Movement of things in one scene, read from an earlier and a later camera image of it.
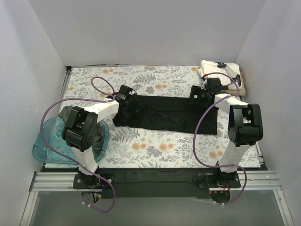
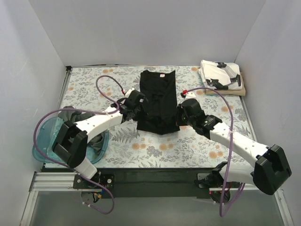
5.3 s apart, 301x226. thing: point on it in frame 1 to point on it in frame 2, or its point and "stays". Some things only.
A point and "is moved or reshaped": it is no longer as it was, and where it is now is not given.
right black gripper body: [198, 95] to [179, 116]
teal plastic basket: [51, 133] stays
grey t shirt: [63, 115] stays
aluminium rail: [250, 181] stays
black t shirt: [169, 114] is moved or reshaped
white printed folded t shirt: [231, 69] stays
